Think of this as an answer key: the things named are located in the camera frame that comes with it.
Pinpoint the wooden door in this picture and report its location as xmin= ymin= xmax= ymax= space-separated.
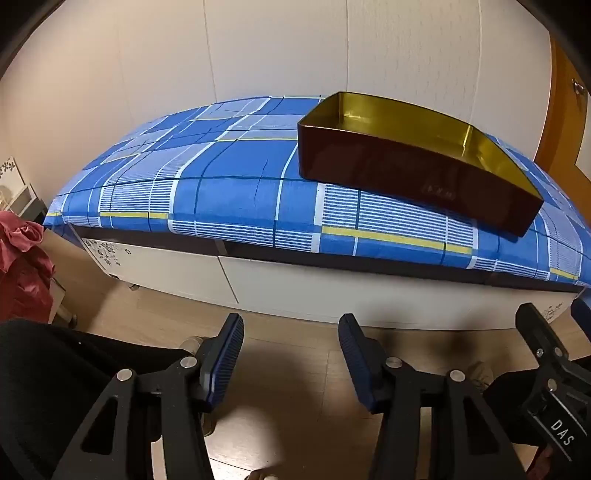
xmin=534 ymin=36 xmax=591 ymax=185

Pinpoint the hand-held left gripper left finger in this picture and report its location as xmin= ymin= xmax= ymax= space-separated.
xmin=51 ymin=313 xmax=245 ymax=480

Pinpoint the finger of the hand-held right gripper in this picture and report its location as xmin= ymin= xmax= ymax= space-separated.
xmin=516 ymin=303 xmax=578 ymax=384
xmin=570 ymin=295 xmax=591 ymax=335

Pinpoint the white floral-print drawer front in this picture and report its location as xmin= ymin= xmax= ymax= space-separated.
xmin=78 ymin=235 xmax=241 ymax=305

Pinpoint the red cloth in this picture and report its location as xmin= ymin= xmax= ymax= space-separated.
xmin=0 ymin=210 xmax=57 ymax=324

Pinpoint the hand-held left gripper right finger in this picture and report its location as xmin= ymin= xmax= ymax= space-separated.
xmin=338 ymin=314 xmax=527 ymax=480

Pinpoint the white wheeled cart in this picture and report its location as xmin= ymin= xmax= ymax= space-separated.
xmin=45 ymin=276 xmax=80 ymax=329

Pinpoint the white bed drawer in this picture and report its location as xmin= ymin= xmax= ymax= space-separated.
xmin=218 ymin=254 xmax=580 ymax=330

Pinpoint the blue plaid blanket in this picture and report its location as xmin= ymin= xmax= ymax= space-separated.
xmin=44 ymin=95 xmax=591 ymax=289

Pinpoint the person's left black trouser leg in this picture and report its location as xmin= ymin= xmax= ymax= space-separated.
xmin=0 ymin=318 xmax=206 ymax=480

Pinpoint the dark red gold-lined tin box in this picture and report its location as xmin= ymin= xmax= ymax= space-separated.
xmin=297 ymin=91 xmax=546 ymax=238

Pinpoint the white shelf unit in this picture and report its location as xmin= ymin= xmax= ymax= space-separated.
xmin=0 ymin=156 xmax=48 ymax=224

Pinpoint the person's black trouser leg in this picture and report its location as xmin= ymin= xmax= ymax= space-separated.
xmin=0 ymin=318 xmax=206 ymax=480
xmin=480 ymin=369 xmax=555 ymax=457

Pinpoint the person's right beige shoe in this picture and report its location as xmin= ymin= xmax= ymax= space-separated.
xmin=465 ymin=361 xmax=496 ymax=394

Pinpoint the person's right black trouser leg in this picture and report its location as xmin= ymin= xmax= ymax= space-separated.
xmin=480 ymin=369 xmax=555 ymax=457

